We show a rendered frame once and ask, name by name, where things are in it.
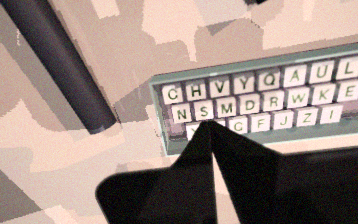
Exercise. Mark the white keyboard with letter keys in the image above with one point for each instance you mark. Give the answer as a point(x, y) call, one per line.
point(284, 98)

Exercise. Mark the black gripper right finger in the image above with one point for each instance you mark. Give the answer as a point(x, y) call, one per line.
point(259, 179)

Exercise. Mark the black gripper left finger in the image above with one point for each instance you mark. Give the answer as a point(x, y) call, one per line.
point(185, 187)

